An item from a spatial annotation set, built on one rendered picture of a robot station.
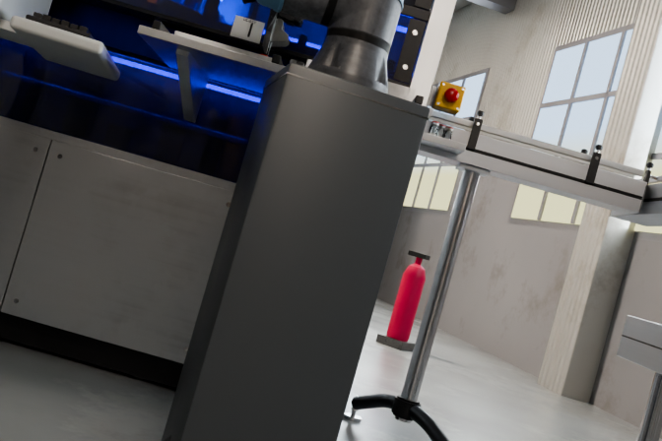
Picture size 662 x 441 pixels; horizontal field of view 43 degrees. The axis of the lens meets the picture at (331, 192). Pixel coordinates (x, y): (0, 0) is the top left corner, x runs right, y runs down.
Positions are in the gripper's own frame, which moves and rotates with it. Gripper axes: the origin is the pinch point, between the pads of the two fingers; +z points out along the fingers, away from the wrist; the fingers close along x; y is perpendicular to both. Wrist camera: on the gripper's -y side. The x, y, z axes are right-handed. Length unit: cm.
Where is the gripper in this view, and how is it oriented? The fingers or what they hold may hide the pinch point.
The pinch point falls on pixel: (264, 48)
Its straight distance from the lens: 215.7
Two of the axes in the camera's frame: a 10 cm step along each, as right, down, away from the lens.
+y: 9.6, 2.7, 0.0
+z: -2.7, 9.6, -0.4
